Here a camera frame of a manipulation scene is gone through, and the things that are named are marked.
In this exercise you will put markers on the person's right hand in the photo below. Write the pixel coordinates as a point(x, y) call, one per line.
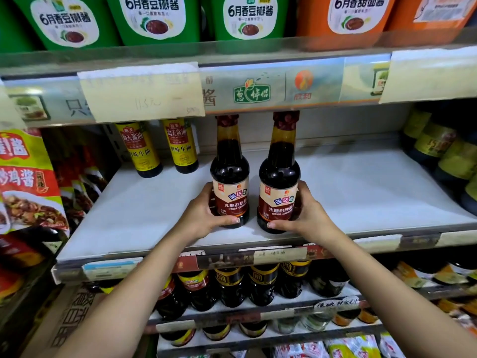
point(313, 223)

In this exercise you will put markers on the person's left hand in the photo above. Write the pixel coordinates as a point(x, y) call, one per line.
point(197, 219)

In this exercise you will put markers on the vinegar bottle red cap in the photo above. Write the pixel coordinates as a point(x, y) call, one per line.
point(279, 167)
point(229, 164)

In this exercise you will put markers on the yellow label soy sauce bottle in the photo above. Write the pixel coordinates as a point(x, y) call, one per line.
point(180, 145)
point(138, 149)

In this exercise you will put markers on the person's right forearm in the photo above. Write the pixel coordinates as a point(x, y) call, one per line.
point(402, 298)

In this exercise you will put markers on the person's left forearm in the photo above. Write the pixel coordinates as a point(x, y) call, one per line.
point(130, 298)

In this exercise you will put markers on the row of large dark bottles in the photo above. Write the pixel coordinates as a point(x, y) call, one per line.
point(231, 287)

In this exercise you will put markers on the handwritten white price tag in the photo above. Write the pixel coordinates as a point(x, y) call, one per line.
point(337, 303)

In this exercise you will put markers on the row of short sauce jars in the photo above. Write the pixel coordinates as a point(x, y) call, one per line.
point(216, 331)

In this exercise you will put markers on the row of seasoning sachets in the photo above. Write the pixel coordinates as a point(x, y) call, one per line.
point(354, 348)

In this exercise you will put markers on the row of olive label bottles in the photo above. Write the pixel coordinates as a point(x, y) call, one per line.
point(436, 145)

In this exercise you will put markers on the printed brown cardboard box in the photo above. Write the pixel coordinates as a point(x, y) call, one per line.
point(71, 320)

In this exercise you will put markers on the hanging yellow sauce packets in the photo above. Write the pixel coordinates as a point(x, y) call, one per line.
point(30, 182)

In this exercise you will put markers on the orange squeeze bottle red cap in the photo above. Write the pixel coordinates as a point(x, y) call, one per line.
point(7, 283)

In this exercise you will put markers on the orange and green sauce tubs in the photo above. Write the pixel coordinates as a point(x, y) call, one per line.
point(156, 16)

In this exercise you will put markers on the green tub yellow lid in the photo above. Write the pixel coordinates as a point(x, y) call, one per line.
point(247, 16)

